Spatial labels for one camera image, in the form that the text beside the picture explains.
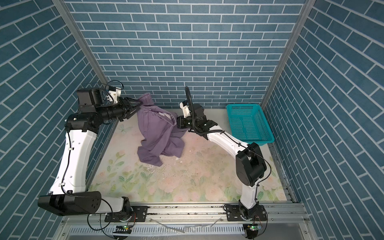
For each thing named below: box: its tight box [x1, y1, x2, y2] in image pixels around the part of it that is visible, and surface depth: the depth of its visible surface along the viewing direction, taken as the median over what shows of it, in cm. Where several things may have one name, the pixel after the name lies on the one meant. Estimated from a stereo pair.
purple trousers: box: [136, 92, 187, 167], surface depth 84 cm
